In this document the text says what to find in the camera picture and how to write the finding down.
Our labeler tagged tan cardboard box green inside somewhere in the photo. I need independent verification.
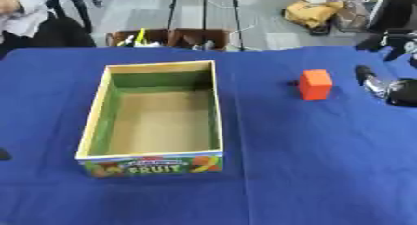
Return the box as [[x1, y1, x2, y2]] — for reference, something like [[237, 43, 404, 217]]
[[73, 60, 225, 178]]

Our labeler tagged black chair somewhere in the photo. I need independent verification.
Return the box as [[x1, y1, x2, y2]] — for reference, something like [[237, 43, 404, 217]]
[[47, 0, 95, 34]]

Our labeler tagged black wire basket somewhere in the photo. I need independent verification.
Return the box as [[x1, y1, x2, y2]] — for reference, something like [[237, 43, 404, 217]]
[[332, 0, 373, 33]]

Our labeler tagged brown cardboard box with items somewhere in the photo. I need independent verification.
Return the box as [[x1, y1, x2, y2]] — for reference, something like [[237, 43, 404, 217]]
[[104, 27, 232, 52]]

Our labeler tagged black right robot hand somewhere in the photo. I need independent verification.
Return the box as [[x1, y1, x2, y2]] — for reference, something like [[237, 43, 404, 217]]
[[352, 28, 417, 108]]

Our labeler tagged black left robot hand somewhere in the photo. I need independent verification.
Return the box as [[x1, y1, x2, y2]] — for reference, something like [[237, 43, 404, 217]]
[[0, 147, 13, 162]]

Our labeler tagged person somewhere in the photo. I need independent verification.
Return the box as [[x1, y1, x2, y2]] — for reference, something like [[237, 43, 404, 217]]
[[0, 0, 98, 59]]

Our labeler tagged orange rectangular block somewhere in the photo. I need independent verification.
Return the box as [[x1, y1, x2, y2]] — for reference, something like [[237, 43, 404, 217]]
[[296, 68, 334, 101]]

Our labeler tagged black tripod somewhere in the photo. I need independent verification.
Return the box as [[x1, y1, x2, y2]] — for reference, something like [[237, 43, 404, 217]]
[[164, 0, 247, 52]]

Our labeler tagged yellow bag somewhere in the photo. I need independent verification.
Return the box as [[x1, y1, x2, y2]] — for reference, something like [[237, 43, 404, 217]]
[[281, 0, 345, 30]]

